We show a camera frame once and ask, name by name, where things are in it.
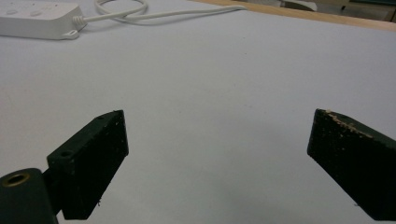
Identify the white power strip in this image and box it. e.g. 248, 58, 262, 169
0, 0, 88, 41

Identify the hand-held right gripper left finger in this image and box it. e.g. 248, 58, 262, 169
46, 109, 130, 221

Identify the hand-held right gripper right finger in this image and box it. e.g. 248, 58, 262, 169
306, 108, 396, 222

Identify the white power strip cable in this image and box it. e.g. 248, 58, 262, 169
72, 0, 248, 26

